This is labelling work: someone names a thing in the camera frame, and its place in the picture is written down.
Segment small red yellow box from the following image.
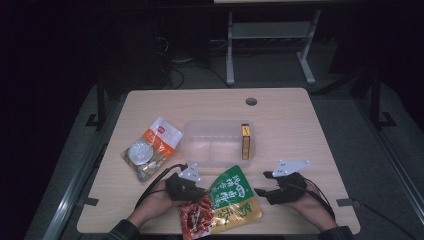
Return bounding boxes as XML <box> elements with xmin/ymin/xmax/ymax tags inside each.
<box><xmin>240</xmin><ymin>123</ymin><xmax>252</xmax><ymax>161</ymax></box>

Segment clear plastic container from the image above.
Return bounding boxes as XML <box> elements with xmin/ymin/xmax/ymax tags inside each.
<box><xmin>181</xmin><ymin>119</ymin><xmax>257</xmax><ymax>169</ymax></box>

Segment aluminium rail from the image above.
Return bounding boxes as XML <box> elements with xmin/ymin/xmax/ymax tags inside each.
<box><xmin>42</xmin><ymin>96</ymin><xmax>129</xmax><ymax>240</ymax></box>
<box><xmin>353</xmin><ymin>96</ymin><xmax>424</xmax><ymax>216</ymax></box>

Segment green red seasoning packet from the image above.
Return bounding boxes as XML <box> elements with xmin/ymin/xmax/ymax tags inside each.
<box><xmin>178</xmin><ymin>164</ymin><xmax>264</xmax><ymax>240</ymax></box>

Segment black floor cables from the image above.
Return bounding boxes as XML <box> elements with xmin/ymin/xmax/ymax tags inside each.
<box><xmin>156</xmin><ymin>34</ymin><xmax>231</xmax><ymax>90</ymax></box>

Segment grey metal table frame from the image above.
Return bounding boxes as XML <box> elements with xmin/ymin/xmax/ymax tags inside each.
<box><xmin>225</xmin><ymin>9</ymin><xmax>323</xmax><ymax>86</ymax></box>

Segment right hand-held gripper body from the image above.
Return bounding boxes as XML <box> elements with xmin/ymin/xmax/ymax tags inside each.
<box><xmin>262</xmin><ymin>159</ymin><xmax>311</xmax><ymax>206</ymax></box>

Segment thin black floor cable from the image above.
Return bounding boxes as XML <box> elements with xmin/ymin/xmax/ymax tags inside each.
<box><xmin>360</xmin><ymin>200</ymin><xmax>419</xmax><ymax>240</ymax></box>

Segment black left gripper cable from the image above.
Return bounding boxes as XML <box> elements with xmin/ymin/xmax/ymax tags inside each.
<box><xmin>134</xmin><ymin>162</ymin><xmax>189</xmax><ymax>210</ymax></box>

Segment orange white food packet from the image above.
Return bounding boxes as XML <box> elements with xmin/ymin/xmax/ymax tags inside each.
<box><xmin>120</xmin><ymin>116</ymin><xmax>184</xmax><ymax>183</ymax></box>

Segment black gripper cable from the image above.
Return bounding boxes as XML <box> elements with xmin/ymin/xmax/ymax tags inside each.
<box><xmin>134</xmin><ymin>162</ymin><xmax>189</xmax><ymax>210</ymax></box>
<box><xmin>301</xmin><ymin>177</ymin><xmax>336</xmax><ymax>220</ymax></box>

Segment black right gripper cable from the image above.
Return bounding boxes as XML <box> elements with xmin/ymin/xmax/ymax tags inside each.
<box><xmin>301</xmin><ymin>177</ymin><xmax>336</xmax><ymax>220</ymax></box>

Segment black metal stand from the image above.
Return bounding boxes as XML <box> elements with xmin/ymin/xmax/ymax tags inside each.
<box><xmin>84</xmin><ymin>75</ymin><xmax>108</xmax><ymax>131</ymax></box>
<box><xmin>349</xmin><ymin>66</ymin><xmax>398</xmax><ymax>131</ymax></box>

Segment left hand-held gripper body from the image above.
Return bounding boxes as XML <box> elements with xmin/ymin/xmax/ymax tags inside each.
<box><xmin>164</xmin><ymin>162</ymin><xmax>208</xmax><ymax>202</ymax></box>

